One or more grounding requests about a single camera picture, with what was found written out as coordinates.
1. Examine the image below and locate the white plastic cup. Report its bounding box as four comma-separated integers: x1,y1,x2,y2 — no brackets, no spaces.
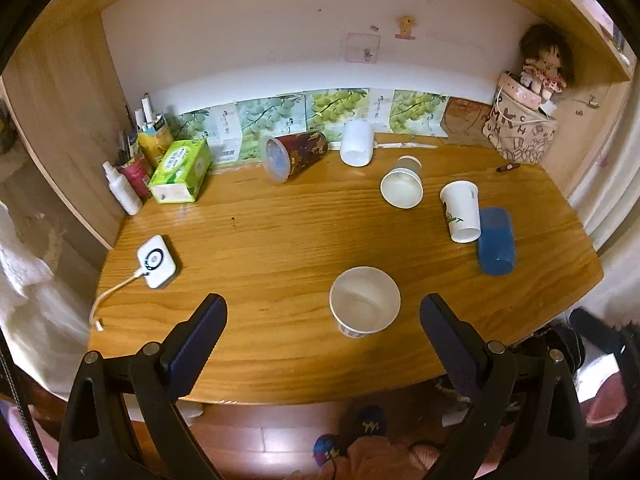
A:
340,120,376,167

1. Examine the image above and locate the brown-haired doll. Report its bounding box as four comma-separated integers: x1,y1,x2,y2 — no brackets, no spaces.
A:
518,22,575,101

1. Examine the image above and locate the white paper cup blue base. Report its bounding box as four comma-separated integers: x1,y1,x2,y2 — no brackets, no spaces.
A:
329,266,402,339

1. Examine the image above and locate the blue slipper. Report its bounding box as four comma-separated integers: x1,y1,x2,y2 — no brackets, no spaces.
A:
313,434,348,468
347,405,388,448

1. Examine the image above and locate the brown cardboard box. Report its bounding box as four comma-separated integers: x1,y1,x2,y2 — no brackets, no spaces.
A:
440,96,496,148

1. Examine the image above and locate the pink wall note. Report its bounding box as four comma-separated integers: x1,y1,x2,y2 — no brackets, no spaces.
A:
345,32,381,63

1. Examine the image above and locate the white cloth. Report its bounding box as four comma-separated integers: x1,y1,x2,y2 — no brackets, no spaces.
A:
0,200,96,401

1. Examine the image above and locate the white marker pen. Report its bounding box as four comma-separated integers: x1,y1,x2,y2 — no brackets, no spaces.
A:
141,93,159,133

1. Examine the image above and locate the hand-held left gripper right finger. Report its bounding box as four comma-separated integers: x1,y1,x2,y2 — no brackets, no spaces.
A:
419,293,590,480

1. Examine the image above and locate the green tissue box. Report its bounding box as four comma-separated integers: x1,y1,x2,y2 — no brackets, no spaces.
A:
148,138,213,204

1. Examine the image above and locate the dark red patterned cup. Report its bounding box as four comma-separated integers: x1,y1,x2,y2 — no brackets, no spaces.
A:
258,131,330,184

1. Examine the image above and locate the white spray bottle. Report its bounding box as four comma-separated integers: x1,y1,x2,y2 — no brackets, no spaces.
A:
102,161,144,216

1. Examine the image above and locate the beige translucent cup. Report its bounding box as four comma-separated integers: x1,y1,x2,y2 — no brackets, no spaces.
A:
380,155,425,210

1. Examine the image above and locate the yellow packet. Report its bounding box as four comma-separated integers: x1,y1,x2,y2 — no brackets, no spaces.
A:
137,115,174,168

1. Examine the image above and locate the white charging cable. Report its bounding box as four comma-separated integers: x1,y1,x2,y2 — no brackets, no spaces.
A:
90,270,144,332

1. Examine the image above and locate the white cup green print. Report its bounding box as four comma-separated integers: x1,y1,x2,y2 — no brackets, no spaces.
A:
439,180,482,244

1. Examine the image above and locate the blue plastic cup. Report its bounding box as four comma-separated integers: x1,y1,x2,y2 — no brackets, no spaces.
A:
476,206,516,276

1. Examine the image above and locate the printed beige bucket bag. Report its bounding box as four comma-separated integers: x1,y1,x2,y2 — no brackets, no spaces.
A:
482,71,558,165

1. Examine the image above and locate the grape print box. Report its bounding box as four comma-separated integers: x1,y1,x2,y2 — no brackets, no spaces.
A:
176,104,244,164
304,87,372,134
367,88,449,137
235,94,307,162

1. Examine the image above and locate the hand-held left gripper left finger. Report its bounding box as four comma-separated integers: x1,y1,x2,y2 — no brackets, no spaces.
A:
57,293,229,480

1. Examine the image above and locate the person's pink trouser leg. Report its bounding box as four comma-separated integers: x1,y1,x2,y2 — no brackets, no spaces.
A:
345,435,443,480

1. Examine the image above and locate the red pen holder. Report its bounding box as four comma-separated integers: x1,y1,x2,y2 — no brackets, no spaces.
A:
116,156,152,199

